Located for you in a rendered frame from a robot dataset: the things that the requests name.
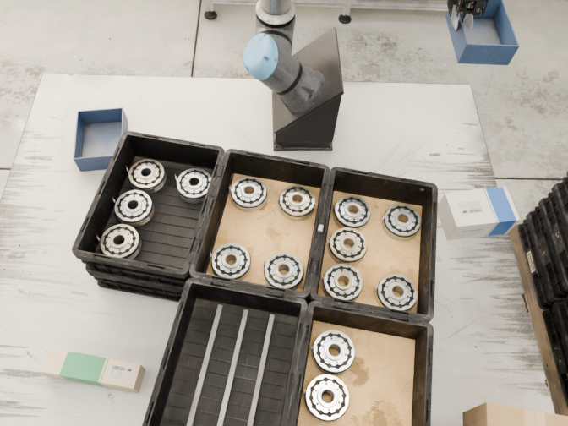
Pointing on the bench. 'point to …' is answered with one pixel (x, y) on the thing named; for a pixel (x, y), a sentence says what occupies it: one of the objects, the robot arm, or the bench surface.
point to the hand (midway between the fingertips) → (458, 24)
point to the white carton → (477, 213)
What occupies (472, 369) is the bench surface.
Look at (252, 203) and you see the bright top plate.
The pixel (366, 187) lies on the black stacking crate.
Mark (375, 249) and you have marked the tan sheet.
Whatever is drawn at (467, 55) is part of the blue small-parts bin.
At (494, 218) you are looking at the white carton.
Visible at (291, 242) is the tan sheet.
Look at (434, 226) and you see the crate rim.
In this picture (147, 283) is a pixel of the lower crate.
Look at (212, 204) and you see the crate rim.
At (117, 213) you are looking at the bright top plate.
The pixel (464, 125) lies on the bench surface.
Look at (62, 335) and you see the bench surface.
